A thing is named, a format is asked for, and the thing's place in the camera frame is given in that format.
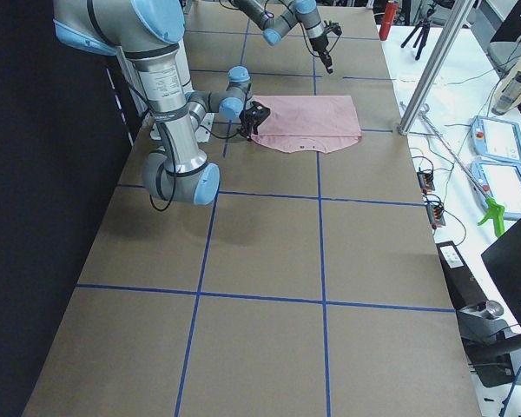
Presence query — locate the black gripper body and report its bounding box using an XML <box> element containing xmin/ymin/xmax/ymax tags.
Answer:
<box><xmin>237</xmin><ymin>100</ymin><xmax>271</xmax><ymax>138</ymax></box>
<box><xmin>307</xmin><ymin>21</ymin><xmax>342</xmax><ymax>59</ymax></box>

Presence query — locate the pink Snoopy t-shirt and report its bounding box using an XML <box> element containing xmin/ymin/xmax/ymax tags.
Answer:
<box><xmin>252</xmin><ymin>96</ymin><xmax>362</xmax><ymax>154</ymax></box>

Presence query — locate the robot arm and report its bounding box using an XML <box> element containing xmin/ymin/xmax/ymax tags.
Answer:
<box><xmin>53</xmin><ymin>1</ymin><xmax>270</xmax><ymax>205</ymax></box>
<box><xmin>218</xmin><ymin>0</ymin><xmax>342</xmax><ymax>74</ymax></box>

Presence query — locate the red cylinder bottle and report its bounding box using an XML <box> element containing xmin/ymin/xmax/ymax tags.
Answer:
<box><xmin>379</xmin><ymin>0</ymin><xmax>398</xmax><ymax>41</ymax></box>

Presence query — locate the black tripod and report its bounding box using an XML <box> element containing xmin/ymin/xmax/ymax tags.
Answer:
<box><xmin>400</xmin><ymin>5</ymin><xmax>435</xmax><ymax>61</ymax></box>

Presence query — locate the orange connector board far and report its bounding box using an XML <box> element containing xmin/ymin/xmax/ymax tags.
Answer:
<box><xmin>417</xmin><ymin>169</ymin><xmax>435</xmax><ymax>195</ymax></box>

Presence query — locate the orange connector board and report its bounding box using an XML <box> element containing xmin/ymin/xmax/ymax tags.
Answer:
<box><xmin>417</xmin><ymin>169</ymin><xmax>435</xmax><ymax>195</ymax></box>
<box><xmin>425</xmin><ymin>201</ymin><xmax>445</xmax><ymax>230</ymax></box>

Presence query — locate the orange connector board near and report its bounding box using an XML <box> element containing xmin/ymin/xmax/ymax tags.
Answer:
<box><xmin>425</xmin><ymin>201</ymin><xmax>445</xmax><ymax>230</ymax></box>

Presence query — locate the far blue teach pendant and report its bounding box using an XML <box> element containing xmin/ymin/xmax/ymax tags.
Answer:
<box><xmin>470</xmin><ymin>116</ymin><xmax>521</xmax><ymax>166</ymax></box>

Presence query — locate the blue teach pendant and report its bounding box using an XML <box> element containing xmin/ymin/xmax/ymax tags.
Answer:
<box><xmin>470</xmin><ymin>116</ymin><xmax>521</xmax><ymax>166</ymax></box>
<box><xmin>471</xmin><ymin>160</ymin><xmax>521</xmax><ymax>221</ymax></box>

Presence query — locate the near blue teach pendant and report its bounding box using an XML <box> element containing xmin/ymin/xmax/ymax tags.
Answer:
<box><xmin>471</xmin><ymin>160</ymin><xmax>521</xmax><ymax>221</ymax></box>

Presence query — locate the silver reacher grabber tool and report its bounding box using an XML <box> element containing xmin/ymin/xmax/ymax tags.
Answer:
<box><xmin>399</xmin><ymin>100</ymin><xmax>507</xmax><ymax>238</ymax></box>

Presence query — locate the black power adapter box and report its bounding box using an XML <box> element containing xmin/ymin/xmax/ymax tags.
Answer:
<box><xmin>436</xmin><ymin>241</ymin><xmax>487</xmax><ymax>319</ymax></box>

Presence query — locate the black monitor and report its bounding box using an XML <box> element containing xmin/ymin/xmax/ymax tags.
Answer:
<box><xmin>481</xmin><ymin>218</ymin><xmax>521</xmax><ymax>326</ymax></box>

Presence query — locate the white camera pole base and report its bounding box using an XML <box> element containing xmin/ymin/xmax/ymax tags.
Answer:
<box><xmin>149</xmin><ymin>38</ymin><xmax>216</xmax><ymax>144</ymax></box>

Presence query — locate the aluminium frame post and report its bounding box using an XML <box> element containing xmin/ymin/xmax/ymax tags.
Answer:
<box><xmin>398</xmin><ymin>0</ymin><xmax>478</xmax><ymax>136</ymax></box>

